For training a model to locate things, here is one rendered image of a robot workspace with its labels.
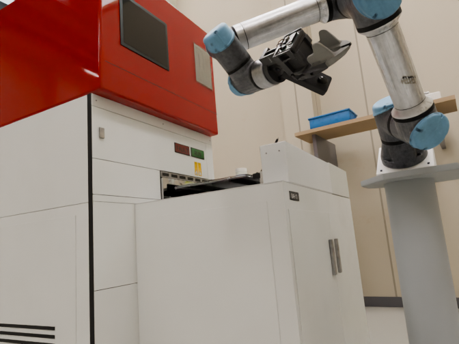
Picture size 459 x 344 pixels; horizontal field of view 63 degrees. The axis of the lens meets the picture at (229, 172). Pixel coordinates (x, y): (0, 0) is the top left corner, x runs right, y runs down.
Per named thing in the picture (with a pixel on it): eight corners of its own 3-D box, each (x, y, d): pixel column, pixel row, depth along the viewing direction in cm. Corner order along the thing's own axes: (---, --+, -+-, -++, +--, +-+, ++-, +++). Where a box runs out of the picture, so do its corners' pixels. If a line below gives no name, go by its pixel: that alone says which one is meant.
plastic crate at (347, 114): (359, 127, 311) (357, 114, 313) (351, 121, 291) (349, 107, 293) (319, 136, 330) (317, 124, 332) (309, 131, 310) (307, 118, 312)
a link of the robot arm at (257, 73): (266, 94, 95) (279, 71, 98) (279, 91, 91) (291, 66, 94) (246, 74, 92) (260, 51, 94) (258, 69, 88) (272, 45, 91)
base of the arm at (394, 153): (424, 140, 135) (418, 117, 131) (431, 162, 123) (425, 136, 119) (380, 151, 141) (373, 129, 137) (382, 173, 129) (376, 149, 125)
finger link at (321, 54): (330, 39, 71) (296, 54, 79) (348, 61, 74) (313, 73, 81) (336, 29, 72) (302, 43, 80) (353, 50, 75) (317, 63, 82)
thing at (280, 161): (263, 185, 126) (259, 145, 128) (312, 196, 173) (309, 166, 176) (289, 181, 121) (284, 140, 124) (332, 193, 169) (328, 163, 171)
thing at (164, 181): (160, 199, 161) (160, 177, 163) (214, 203, 199) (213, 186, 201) (164, 198, 160) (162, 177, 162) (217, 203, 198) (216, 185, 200)
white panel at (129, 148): (88, 202, 130) (87, 94, 138) (212, 209, 200) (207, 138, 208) (94, 201, 129) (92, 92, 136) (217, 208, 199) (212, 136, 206)
